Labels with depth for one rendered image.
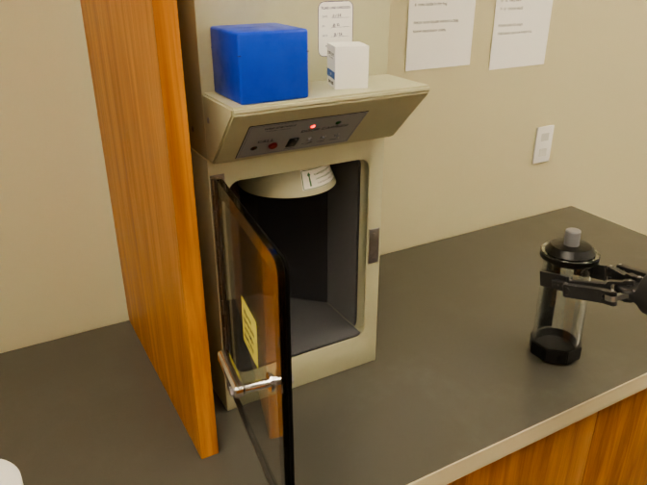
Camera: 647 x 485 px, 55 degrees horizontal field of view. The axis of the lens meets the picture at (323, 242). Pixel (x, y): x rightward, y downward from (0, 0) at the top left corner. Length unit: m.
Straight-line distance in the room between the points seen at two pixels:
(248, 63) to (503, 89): 1.15
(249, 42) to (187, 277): 0.33
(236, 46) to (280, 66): 0.06
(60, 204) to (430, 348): 0.82
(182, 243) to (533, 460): 0.80
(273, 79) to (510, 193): 1.28
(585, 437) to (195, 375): 0.81
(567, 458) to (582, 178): 1.11
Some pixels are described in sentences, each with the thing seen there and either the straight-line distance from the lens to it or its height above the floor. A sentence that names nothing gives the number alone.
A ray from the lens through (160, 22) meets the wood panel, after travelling 0.80.
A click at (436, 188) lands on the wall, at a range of 1.79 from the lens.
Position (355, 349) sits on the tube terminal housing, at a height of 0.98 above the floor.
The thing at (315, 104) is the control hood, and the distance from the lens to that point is 0.87.
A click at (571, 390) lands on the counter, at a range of 1.30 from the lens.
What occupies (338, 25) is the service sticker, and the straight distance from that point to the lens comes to 1.00.
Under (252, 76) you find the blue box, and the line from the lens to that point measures 0.83.
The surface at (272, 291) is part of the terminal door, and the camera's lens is 0.70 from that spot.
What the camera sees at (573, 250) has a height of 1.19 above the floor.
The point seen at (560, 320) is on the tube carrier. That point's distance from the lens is 1.30.
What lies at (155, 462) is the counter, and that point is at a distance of 1.10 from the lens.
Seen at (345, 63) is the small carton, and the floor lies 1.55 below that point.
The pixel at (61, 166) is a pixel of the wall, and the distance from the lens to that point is 1.35.
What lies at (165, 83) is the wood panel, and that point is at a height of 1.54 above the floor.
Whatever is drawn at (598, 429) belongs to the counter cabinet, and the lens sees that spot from 1.44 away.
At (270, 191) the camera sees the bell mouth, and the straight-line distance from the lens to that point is 1.05.
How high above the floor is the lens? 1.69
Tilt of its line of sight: 25 degrees down
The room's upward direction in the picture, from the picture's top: straight up
